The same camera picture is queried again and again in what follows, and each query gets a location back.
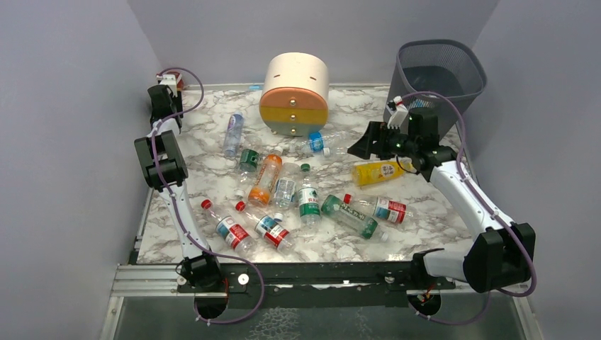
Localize clear bottle dark green label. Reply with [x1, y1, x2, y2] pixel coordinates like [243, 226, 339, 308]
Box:
[237, 148, 261, 188]

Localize orange drink bottle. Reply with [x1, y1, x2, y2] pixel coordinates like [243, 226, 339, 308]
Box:
[248, 147, 283, 207]

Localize amber tea bottle red label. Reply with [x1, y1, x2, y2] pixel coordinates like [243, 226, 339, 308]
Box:
[172, 71, 185, 91]

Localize clear bottle white blue cap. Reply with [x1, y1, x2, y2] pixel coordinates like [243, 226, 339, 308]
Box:
[322, 147, 348, 158]

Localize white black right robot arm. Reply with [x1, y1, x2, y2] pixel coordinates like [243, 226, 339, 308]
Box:
[347, 108, 537, 295]

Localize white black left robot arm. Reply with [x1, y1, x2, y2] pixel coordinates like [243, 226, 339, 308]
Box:
[134, 84, 223, 290]

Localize grey mesh waste bin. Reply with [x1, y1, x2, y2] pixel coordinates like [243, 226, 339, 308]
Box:
[387, 39, 488, 113]

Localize yellow juice bottle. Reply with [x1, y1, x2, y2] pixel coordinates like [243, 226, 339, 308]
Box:
[350, 160, 415, 186]

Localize red cap bottle right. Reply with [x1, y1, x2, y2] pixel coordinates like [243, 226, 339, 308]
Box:
[343, 193, 415, 225]

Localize red cap bottle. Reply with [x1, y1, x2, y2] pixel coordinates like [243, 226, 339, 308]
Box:
[201, 199, 255, 258]
[235, 201, 293, 253]
[343, 193, 415, 225]

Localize green tinted bottle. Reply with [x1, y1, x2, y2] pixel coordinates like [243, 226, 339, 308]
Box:
[321, 195, 389, 242]

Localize clear bottle purple label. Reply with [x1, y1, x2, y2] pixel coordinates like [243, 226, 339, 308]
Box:
[223, 111, 245, 158]

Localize clear bottle green white label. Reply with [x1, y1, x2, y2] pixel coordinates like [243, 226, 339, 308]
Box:
[297, 176, 321, 227]

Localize cream pastel drawer cabinet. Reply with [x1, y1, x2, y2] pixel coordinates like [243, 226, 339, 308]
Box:
[259, 52, 330, 137]

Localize crushed clear bottle blue text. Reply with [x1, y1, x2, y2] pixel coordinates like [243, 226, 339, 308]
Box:
[272, 163, 301, 210]

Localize red cap bottle middle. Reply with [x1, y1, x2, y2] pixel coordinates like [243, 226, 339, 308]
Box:
[235, 201, 293, 253]

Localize red cap bottle left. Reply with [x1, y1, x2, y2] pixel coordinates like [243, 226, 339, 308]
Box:
[201, 199, 255, 258]

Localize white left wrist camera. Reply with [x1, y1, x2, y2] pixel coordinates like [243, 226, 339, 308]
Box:
[156, 72, 179, 97]

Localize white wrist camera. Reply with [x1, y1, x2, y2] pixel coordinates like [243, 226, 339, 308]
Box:
[156, 72, 179, 97]
[386, 96, 409, 129]

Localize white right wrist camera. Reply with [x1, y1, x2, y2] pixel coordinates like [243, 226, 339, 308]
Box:
[386, 96, 409, 129]

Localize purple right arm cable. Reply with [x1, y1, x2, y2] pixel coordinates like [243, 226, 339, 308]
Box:
[399, 90, 538, 327]

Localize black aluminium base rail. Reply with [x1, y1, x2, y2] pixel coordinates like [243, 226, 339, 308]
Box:
[111, 249, 529, 311]

